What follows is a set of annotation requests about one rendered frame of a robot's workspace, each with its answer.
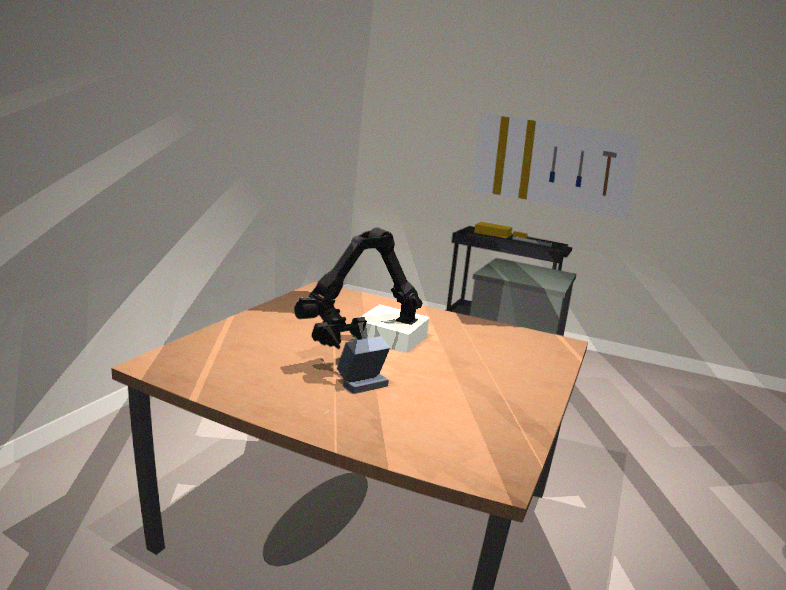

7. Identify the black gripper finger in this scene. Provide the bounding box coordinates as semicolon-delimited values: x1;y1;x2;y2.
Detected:
318;327;340;350
352;322;365;340

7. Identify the grey square panel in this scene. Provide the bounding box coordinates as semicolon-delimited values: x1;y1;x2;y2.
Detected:
337;336;390;394

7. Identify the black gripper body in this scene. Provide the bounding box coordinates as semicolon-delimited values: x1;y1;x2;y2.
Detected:
312;308;367;342

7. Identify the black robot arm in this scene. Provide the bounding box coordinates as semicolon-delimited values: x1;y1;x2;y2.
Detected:
294;227;423;325

